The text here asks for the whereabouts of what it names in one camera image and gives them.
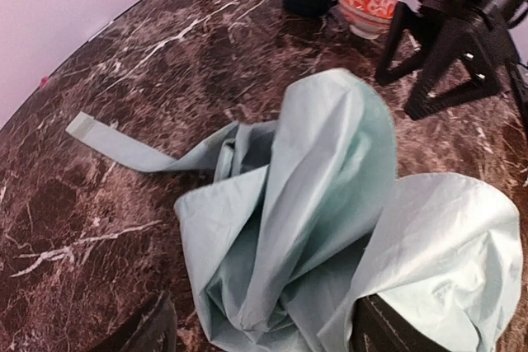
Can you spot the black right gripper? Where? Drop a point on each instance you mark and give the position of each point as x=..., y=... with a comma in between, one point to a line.
x=473, y=40

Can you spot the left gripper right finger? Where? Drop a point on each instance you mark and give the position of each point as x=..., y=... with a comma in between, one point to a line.
x=377, y=326

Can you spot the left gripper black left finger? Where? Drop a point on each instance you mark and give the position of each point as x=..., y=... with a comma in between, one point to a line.
x=153, y=327

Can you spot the black and mint umbrella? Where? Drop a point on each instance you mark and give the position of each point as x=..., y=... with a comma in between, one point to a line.
x=306, y=215

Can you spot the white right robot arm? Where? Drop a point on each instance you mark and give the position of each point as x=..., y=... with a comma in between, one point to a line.
x=516, y=71

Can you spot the orange patterned ceramic bowl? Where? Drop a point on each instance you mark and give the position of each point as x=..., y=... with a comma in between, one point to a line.
x=368, y=19

